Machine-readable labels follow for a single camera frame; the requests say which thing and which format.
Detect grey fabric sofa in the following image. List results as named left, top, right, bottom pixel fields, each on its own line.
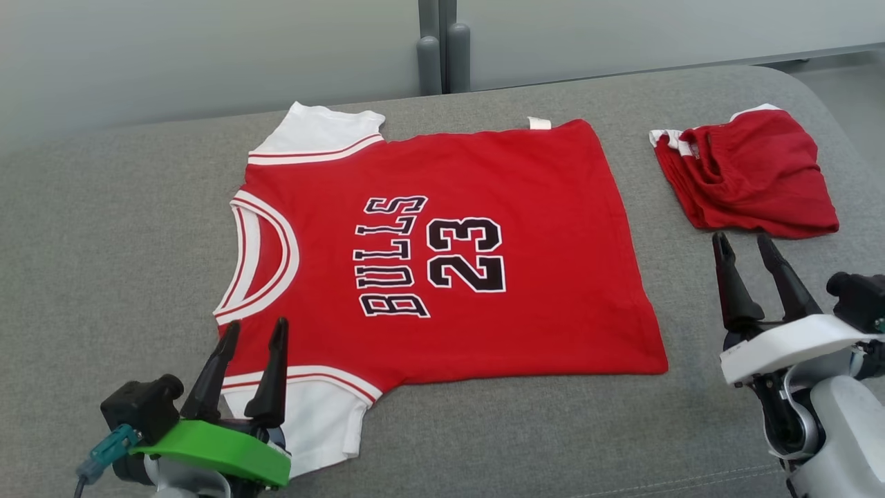
left=0, top=66, right=885, bottom=498

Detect left teal-plug black cable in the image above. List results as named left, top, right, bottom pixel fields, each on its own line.
left=73, top=423, right=139, bottom=498

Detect red Bulls shorts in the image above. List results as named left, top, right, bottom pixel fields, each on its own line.
left=649, top=104, right=840, bottom=240

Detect tall grey rounded post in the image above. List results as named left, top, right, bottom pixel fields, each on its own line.
left=447, top=23, right=472, bottom=93

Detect red Bulls jersey shirt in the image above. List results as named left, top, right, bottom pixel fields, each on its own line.
left=213, top=102, right=669, bottom=479

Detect grey partition base rail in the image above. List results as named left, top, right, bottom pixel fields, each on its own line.
left=470, top=43, right=885, bottom=92

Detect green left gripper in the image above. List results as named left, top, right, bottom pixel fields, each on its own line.
left=131, top=317, right=292, bottom=488

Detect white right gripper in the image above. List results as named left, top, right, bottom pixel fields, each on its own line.
left=712, top=232, right=879, bottom=385

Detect short grey rounded post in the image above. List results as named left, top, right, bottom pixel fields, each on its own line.
left=417, top=36, right=443, bottom=96

